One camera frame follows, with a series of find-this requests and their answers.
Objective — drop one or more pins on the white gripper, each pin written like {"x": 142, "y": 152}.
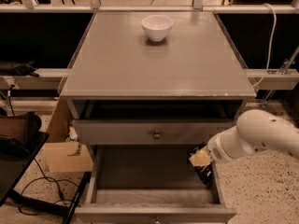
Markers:
{"x": 215, "y": 150}

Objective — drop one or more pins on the black rxbar chocolate bar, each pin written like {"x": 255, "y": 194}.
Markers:
{"x": 204, "y": 171}

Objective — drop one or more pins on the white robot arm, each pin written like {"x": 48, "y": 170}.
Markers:
{"x": 256, "y": 131}

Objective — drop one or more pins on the round brass drawer knob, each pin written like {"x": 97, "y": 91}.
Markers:
{"x": 156, "y": 135}

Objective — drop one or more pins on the grey top drawer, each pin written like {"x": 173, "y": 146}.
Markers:
{"x": 139, "y": 132}

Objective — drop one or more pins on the grey open middle drawer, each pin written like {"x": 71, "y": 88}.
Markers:
{"x": 148, "y": 185}

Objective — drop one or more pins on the grey wooden drawer cabinet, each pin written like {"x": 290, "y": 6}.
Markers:
{"x": 192, "y": 74}

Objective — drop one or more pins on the white ceramic bowl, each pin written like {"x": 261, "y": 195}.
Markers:
{"x": 156, "y": 27}

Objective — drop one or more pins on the cardboard box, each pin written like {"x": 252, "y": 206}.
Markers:
{"x": 67, "y": 157}

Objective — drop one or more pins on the black folding stand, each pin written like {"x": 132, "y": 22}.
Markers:
{"x": 12, "y": 169}

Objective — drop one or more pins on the brown leather bag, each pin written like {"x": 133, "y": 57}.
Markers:
{"x": 17, "y": 132}

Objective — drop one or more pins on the black cloth item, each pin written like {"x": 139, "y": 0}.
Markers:
{"x": 20, "y": 69}

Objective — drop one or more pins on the metal guard rail frame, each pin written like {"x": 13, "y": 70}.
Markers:
{"x": 93, "y": 3}

